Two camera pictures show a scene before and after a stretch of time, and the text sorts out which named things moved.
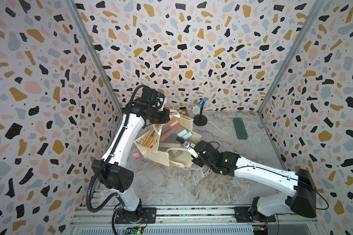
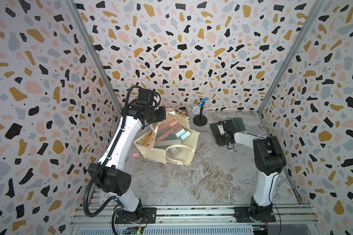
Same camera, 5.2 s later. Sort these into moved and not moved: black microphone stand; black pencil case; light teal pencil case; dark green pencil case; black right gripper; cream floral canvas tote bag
Moved: black right gripper; black pencil case
Not moved: cream floral canvas tote bag; dark green pencil case; light teal pencil case; black microphone stand
